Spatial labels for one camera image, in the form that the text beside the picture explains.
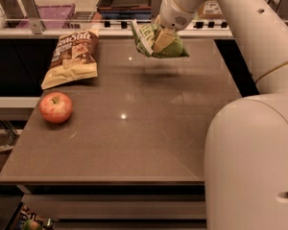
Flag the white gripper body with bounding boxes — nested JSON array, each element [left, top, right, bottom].
[[157, 0, 195, 31]]

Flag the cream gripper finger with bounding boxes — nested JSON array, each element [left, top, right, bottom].
[[153, 28, 177, 54]]

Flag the green jalapeno chip bag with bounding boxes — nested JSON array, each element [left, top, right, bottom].
[[131, 20, 189, 58]]

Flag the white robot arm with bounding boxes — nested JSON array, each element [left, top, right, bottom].
[[159, 0, 288, 230]]

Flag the brown sea salt chip bag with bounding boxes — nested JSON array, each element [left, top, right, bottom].
[[41, 29, 99, 90]]

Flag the cardboard box with label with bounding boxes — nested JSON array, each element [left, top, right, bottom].
[[198, 0, 223, 19]]

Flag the purple plastic crate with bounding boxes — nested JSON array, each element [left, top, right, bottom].
[[17, 4, 75, 29]]

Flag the red apple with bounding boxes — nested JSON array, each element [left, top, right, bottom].
[[39, 92, 73, 124]]

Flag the colourful items under table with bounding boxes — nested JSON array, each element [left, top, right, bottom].
[[11, 205, 55, 230]]

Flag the middle metal rail bracket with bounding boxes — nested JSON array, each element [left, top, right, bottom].
[[151, 0, 162, 20]]

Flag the left metal rail bracket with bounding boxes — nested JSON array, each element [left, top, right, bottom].
[[17, 0, 45, 35]]

